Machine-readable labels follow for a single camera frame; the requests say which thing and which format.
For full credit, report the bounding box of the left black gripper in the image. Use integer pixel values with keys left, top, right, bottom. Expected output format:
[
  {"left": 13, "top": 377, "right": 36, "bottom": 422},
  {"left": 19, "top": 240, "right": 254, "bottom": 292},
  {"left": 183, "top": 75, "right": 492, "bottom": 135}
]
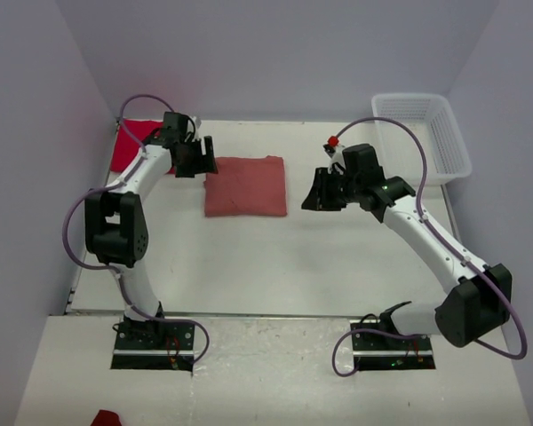
[{"left": 174, "top": 136, "right": 217, "bottom": 178}]

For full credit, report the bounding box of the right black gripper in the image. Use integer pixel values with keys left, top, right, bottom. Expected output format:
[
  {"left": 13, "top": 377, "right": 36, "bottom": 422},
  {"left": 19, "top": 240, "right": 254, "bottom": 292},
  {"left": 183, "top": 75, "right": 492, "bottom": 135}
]
[{"left": 302, "top": 168, "right": 362, "bottom": 212}]

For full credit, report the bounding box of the salmon pink t shirt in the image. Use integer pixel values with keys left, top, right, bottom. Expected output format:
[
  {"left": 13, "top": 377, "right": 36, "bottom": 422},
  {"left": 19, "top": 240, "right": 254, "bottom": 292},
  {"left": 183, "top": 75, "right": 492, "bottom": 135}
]
[{"left": 203, "top": 155, "right": 288, "bottom": 217}]

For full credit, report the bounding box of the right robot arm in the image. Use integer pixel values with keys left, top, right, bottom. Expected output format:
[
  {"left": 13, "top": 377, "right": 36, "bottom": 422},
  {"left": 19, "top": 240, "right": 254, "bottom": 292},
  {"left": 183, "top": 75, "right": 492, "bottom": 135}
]
[{"left": 301, "top": 143, "right": 512, "bottom": 349}]

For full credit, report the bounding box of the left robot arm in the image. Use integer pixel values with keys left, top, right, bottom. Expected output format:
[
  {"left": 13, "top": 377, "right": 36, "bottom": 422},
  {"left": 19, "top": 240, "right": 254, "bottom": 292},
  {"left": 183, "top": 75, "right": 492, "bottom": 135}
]
[{"left": 84, "top": 112, "right": 218, "bottom": 349}]

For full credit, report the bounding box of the folded red t shirt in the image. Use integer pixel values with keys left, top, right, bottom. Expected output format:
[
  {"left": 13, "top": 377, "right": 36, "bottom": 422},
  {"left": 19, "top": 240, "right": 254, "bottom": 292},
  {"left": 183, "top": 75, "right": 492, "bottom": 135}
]
[{"left": 109, "top": 120, "right": 162, "bottom": 173}]

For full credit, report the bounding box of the white plastic basket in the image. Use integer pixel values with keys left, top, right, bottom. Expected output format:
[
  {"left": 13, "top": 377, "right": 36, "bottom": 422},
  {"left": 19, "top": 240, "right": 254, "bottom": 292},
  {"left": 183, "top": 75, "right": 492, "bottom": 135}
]
[{"left": 371, "top": 93, "right": 472, "bottom": 187}]

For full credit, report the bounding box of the red cloth at bottom edge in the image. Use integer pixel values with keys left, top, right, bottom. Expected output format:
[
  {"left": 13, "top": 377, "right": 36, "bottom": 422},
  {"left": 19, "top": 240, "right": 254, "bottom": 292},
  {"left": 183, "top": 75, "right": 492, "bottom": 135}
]
[{"left": 91, "top": 410, "right": 123, "bottom": 426}]

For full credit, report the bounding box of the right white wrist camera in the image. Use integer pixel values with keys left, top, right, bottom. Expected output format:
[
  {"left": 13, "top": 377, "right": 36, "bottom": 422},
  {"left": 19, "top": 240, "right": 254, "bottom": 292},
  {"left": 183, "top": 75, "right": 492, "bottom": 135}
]
[{"left": 323, "top": 136, "right": 346, "bottom": 175}]

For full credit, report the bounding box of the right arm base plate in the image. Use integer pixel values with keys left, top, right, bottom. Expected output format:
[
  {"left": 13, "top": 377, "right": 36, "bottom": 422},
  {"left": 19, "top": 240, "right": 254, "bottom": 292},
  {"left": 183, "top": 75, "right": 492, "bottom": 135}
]
[{"left": 351, "top": 333, "right": 436, "bottom": 372}]

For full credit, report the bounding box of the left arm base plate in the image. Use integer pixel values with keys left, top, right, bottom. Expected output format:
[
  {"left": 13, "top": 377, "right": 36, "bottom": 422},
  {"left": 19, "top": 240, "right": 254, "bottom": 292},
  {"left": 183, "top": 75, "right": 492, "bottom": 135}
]
[{"left": 110, "top": 317, "right": 195, "bottom": 372}]

